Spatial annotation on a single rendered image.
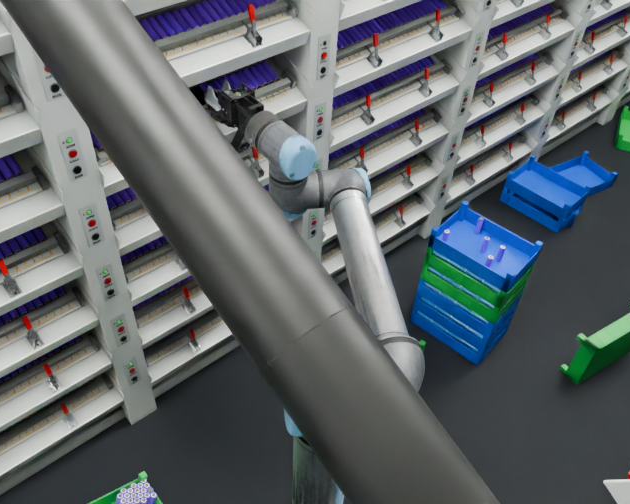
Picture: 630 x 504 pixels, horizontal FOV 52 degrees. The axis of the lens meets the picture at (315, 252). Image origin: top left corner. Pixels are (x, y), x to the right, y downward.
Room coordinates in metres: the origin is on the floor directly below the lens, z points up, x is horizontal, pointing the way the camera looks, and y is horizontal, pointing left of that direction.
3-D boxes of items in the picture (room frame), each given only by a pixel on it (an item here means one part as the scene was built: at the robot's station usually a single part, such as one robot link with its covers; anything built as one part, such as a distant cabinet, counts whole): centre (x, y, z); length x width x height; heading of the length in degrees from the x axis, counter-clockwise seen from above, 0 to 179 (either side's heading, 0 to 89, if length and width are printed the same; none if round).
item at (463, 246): (1.54, -0.55, 0.44); 0.30 x 0.20 x 0.08; 51
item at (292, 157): (1.18, 0.08, 1.03); 0.12 x 0.09 x 0.10; 42
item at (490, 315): (1.54, -0.55, 0.28); 0.30 x 0.20 x 0.08; 51
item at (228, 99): (1.31, 0.19, 1.04); 0.12 x 0.08 x 0.09; 42
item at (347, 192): (0.92, -0.11, 0.92); 0.68 x 0.12 x 0.12; 11
